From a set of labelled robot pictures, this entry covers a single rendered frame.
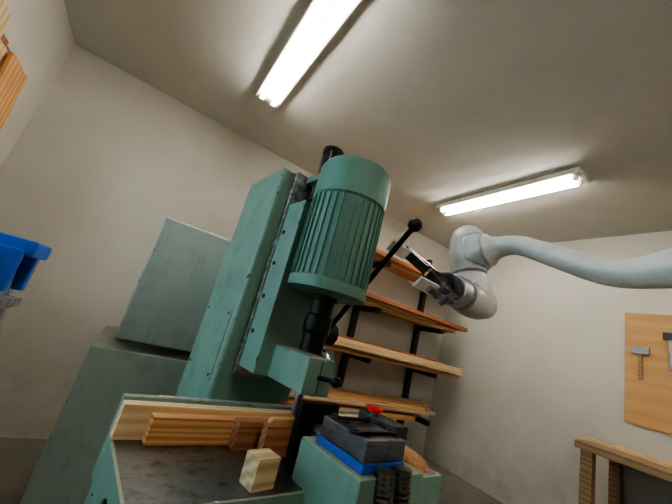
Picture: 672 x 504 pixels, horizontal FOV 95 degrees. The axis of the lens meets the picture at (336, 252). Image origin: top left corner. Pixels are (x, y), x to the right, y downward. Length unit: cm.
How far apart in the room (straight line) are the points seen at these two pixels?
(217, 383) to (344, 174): 55
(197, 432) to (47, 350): 240
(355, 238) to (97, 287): 245
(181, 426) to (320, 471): 23
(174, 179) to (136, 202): 35
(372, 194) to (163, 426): 55
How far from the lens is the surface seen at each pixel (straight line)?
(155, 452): 59
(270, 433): 61
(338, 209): 66
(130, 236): 290
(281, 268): 74
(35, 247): 122
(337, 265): 62
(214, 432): 63
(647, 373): 367
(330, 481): 52
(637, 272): 89
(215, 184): 306
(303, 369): 64
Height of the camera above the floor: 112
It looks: 15 degrees up
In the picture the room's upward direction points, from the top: 15 degrees clockwise
